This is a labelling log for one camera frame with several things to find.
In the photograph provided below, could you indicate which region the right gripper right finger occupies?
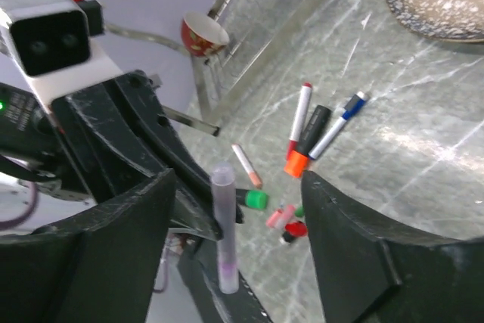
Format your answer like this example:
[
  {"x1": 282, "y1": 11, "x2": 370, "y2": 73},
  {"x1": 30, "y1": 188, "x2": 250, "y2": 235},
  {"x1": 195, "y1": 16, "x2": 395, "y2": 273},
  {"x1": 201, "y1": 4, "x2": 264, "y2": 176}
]
[{"x1": 301, "y1": 172, "x2": 483, "y2": 322}]

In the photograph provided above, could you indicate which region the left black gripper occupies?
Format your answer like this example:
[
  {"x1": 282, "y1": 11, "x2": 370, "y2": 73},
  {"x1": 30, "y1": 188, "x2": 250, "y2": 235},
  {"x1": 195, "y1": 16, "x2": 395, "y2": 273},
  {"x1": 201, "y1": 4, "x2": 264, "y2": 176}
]
[{"x1": 51, "y1": 70, "x2": 222, "y2": 240}]

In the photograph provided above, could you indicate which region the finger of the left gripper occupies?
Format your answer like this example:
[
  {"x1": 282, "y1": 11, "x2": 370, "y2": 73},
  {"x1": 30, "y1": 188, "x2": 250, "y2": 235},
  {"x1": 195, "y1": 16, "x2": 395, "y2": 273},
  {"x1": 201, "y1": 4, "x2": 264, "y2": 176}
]
[{"x1": 178, "y1": 237, "x2": 272, "y2": 323}]

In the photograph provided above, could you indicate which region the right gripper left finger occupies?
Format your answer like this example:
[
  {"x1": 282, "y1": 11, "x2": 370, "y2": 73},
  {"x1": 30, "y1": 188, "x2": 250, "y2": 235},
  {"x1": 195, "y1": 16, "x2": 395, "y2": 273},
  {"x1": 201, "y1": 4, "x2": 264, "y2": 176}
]
[{"x1": 1, "y1": 170, "x2": 175, "y2": 322}]

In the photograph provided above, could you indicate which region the purple pen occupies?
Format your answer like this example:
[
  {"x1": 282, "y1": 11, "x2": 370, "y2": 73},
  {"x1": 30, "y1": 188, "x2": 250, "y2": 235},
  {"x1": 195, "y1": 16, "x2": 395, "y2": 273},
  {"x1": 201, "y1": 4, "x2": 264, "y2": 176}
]
[{"x1": 210, "y1": 162, "x2": 239, "y2": 294}]

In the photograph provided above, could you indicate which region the small red cap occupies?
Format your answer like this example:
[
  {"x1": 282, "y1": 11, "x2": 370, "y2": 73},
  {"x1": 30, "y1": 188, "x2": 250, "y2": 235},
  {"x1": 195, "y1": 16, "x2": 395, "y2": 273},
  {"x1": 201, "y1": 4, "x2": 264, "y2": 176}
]
[{"x1": 280, "y1": 221, "x2": 308, "y2": 244}]

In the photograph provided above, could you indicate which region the pink pen cap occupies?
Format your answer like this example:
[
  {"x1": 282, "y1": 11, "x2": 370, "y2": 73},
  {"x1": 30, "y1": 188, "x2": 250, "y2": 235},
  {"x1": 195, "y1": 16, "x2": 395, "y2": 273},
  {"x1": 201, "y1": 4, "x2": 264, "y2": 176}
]
[{"x1": 265, "y1": 204, "x2": 296, "y2": 230}]

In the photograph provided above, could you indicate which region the green marker cap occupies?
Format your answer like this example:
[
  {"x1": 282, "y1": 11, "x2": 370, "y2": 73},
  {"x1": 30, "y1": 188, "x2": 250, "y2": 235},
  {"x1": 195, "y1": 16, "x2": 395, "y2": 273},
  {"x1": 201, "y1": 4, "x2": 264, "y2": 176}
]
[{"x1": 294, "y1": 206, "x2": 304, "y2": 218}]

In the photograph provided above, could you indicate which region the orange cap black highlighter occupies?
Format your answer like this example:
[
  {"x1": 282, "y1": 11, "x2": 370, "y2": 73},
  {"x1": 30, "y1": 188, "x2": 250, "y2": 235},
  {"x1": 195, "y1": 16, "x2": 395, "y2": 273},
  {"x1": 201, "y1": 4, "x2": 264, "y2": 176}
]
[{"x1": 284, "y1": 105, "x2": 332, "y2": 178}]

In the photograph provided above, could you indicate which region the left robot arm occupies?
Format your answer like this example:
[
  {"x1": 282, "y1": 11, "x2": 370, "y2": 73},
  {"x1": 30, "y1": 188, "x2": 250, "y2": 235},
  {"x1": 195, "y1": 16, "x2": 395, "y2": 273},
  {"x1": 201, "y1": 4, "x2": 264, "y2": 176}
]
[{"x1": 1, "y1": 72, "x2": 270, "y2": 322}]

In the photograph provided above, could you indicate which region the peach tip white pen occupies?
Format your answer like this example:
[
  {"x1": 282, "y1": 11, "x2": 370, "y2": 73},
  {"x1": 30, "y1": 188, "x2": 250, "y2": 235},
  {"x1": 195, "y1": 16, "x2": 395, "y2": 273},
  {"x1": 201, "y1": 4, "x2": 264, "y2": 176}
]
[{"x1": 231, "y1": 144, "x2": 262, "y2": 189}]

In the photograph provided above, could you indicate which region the green cap black highlighter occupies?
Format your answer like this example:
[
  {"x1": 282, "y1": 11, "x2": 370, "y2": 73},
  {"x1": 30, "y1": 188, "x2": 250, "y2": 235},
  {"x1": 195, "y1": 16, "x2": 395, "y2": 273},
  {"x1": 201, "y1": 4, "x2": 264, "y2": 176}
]
[{"x1": 236, "y1": 188, "x2": 268, "y2": 210}]

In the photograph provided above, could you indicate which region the red cap white marker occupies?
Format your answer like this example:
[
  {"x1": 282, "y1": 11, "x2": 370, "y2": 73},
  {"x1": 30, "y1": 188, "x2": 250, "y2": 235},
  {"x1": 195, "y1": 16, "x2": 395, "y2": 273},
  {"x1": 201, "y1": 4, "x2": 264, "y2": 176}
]
[{"x1": 286, "y1": 82, "x2": 312, "y2": 160}]

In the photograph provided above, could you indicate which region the red floral small bowl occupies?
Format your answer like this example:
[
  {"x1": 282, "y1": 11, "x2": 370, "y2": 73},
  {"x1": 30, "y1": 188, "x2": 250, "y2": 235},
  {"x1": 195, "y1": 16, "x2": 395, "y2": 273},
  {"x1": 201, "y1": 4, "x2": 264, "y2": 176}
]
[{"x1": 181, "y1": 11, "x2": 230, "y2": 57}]

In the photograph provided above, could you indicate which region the blue cap white marker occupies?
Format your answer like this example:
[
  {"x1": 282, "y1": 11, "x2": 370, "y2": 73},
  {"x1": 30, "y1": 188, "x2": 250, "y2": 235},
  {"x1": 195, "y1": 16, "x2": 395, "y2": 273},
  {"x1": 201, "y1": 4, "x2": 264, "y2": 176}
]
[{"x1": 309, "y1": 92, "x2": 369, "y2": 160}]

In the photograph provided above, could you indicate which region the steel dish rack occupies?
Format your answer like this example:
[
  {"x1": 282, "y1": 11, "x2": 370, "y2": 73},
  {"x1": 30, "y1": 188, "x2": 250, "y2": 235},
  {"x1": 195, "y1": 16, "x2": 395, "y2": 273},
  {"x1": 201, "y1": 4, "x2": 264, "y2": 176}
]
[{"x1": 14, "y1": 0, "x2": 362, "y2": 137}]

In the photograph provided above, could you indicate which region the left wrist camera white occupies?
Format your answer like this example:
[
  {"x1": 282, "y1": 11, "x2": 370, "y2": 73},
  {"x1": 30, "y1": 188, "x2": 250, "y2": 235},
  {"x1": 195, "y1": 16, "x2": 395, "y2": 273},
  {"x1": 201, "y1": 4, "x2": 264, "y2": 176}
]
[{"x1": 1, "y1": 0, "x2": 122, "y2": 111}]

